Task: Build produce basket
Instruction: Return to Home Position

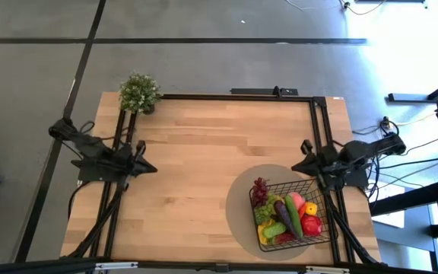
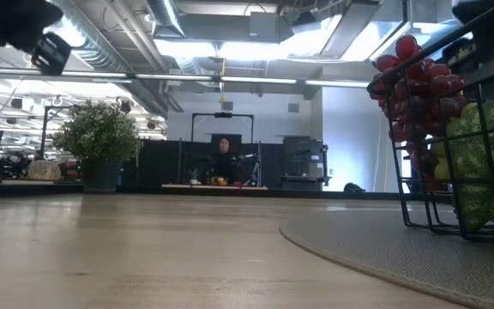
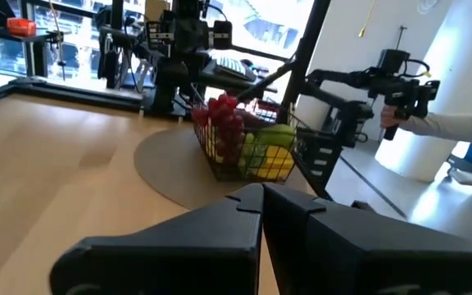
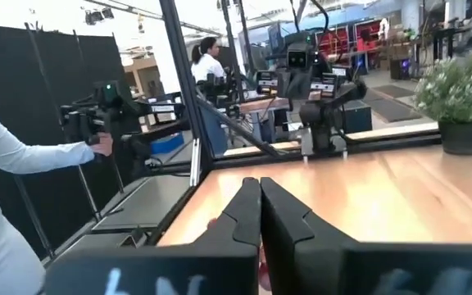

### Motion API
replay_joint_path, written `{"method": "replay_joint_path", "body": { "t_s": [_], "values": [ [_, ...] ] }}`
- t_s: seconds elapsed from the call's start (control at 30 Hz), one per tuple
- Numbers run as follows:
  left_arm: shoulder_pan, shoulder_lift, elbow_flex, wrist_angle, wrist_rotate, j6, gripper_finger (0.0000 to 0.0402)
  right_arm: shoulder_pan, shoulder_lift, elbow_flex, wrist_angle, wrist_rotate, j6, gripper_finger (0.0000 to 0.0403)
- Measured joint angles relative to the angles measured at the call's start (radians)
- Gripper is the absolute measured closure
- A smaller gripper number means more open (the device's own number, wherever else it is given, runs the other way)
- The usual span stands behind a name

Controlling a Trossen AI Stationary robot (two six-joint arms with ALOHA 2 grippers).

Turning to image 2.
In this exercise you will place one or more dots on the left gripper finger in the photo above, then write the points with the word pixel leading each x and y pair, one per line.
pixel 52 53

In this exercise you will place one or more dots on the black gantry frame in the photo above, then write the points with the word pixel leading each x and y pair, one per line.
pixel 223 115

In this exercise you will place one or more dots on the round grey mat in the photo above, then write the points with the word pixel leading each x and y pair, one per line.
pixel 401 257

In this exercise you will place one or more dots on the person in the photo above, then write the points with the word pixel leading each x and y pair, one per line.
pixel 225 161

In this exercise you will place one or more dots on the black partition panel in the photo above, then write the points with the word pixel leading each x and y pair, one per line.
pixel 165 163

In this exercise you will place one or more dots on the black metal stand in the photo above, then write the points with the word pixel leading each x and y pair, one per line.
pixel 43 129

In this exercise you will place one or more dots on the beige woven bag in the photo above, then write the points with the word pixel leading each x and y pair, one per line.
pixel 43 170

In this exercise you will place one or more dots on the red grape bunch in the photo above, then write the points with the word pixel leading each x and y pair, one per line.
pixel 423 81

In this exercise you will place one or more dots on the potted green plant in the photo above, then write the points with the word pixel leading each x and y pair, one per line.
pixel 97 133

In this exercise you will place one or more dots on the black equipment cabinet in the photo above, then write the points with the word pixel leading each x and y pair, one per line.
pixel 305 159

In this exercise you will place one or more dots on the long ceiling light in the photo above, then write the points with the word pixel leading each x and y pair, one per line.
pixel 337 83
pixel 255 80
pixel 101 75

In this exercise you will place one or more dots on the grey wall box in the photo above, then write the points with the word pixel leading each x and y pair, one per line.
pixel 293 107
pixel 227 106

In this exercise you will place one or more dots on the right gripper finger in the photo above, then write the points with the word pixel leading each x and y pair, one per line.
pixel 459 49

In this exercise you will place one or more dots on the small black dome object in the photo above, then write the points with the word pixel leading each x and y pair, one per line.
pixel 353 188

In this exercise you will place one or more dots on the silver ventilation duct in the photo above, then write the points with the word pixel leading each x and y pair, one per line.
pixel 101 43

